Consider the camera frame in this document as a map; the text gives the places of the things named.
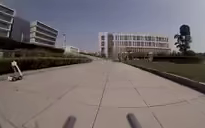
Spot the grey paved slab plaza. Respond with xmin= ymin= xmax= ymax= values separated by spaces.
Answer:
xmin=0 ymin=59 xmax=205 ymax=128

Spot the long dark green hedge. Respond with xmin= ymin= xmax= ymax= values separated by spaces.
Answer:
xmin=0 ymin=55 xmax=93 ymax=77

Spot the dark tree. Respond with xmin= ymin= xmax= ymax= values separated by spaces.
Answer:
xmin=173 ymin=24 xmax=196 ymax=56

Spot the striped multi-storey building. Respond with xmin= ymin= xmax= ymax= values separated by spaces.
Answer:
xmin=29 ymin=20 xmax=59 ymax=47
xmin=0 ymin=0 xmax=16 ymax=38

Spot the small white wheeled vehicle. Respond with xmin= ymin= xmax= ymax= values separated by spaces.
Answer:
xmin=7 ymin=60 xmax=24 ymax=82

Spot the dark glass building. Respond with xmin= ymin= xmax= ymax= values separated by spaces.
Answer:
xmin=9 ymin=16 xmax=32 ymax=44

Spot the green grass lawn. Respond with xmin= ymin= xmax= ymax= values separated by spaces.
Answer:
xmin=126 ymin=59 xmax=205 ymax=86

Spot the low dark hedge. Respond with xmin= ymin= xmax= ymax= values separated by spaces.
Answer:
xmin=152 ymin=53 xmax=205 ymax=65

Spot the grey stone kerb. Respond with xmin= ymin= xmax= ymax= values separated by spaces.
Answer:
xmin=123 ymin=61 xmax=205 ymax=98

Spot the wide white office building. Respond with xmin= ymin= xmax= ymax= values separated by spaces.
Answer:
xmin=98 ymin=31 xmax=172 ymax=60

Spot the robot's own part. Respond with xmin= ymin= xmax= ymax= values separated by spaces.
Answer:
xmin=62 ymin=115 xmax=78 ymax=128
xmin=125 ymin=112 xmax=143 ymax=128

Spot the small white building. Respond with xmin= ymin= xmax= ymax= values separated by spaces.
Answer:
xmin=63 ymin=45 xmax=80 ymax=55

